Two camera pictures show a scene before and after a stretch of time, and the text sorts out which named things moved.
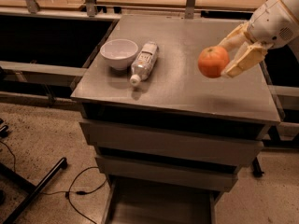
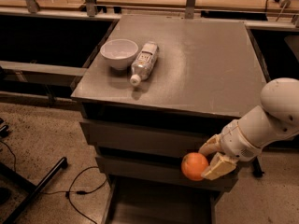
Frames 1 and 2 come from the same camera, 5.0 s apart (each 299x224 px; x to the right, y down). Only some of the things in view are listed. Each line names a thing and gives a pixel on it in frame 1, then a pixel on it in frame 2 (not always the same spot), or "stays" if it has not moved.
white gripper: (271, 26) to (237, 141)
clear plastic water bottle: (143, 63) stays
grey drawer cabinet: (169, 141) stays
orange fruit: (212, 60) to (193, 164)
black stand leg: (24, 185) stays
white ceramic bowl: (119, 53) stays
